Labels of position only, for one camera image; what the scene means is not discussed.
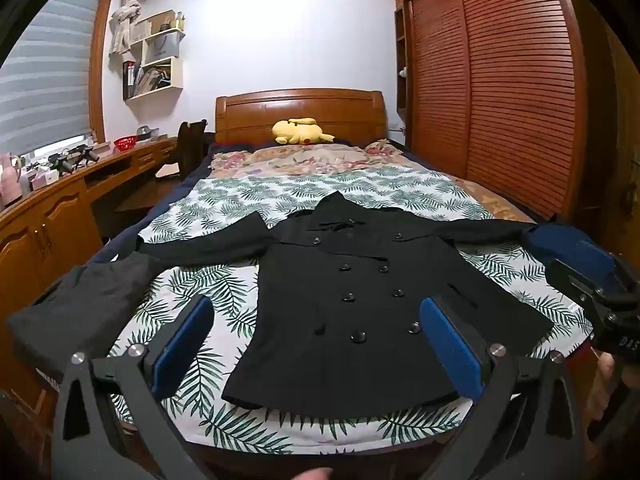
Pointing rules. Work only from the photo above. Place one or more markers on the white wall shelf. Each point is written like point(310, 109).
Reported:
point(176, 67)

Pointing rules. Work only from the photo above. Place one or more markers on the red basket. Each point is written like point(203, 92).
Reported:
point(126, 144)

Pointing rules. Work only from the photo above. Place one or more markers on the black binder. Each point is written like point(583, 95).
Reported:
point(129, 80)

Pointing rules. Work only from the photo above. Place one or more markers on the black device on desk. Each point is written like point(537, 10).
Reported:
point(75, 157)

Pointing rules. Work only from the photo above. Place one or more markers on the grey small appliance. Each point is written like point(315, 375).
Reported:
point(148, 133)

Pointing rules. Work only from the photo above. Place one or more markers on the leaf-print blanket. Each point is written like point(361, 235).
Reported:
point(240, 200)

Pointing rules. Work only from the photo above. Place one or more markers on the person's left hand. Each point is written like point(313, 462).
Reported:
point(307, 475)

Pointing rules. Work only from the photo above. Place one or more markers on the person's right hand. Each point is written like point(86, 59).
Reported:
point(602, 400)

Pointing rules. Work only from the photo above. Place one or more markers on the black double-breasted coat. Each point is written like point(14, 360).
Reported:
point(350, 310)

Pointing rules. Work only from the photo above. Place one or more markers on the wooden headboard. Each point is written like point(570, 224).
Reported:
point(300, 105)

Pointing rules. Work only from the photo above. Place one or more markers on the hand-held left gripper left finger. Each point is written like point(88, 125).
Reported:
point(182, 340)

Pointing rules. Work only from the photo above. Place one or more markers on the floral quilt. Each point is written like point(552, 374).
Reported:
point(300, 162)

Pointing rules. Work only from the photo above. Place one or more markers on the pink bottle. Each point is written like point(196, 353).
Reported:
point(12, 182)

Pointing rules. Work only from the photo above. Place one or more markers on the yellow plush toy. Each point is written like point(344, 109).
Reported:
point(300, 132)

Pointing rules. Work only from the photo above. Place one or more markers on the wooden door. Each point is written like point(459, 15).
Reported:
point(620, 135)

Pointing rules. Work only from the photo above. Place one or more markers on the beige tied curtain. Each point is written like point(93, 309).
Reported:
point(125, 15)

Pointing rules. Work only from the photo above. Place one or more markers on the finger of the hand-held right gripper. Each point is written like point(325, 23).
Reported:
point(590, 270)

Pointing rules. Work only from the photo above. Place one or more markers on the wooden desk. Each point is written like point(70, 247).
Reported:
point(50, 220)

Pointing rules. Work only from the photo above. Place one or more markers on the wooden louvred wardrobe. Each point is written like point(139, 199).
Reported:
point(500, 85)

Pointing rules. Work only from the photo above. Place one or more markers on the white paper bag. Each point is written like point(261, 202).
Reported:
point(162, 47)

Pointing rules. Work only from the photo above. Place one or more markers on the wooden window frame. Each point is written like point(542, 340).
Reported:
point(100, 60)

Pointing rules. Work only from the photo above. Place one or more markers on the dark wooden chair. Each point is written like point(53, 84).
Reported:
point(190, 145)

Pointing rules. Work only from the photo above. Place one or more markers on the white small box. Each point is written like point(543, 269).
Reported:
point(45, 178)

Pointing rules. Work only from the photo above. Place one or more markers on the dark grey folded clothes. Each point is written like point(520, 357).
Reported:
point(75, 310)

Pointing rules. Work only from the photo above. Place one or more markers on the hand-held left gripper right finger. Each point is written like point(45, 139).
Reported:
point(450, 345)

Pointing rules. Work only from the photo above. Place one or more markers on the grey window blind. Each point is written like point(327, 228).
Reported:
point(45, 85)

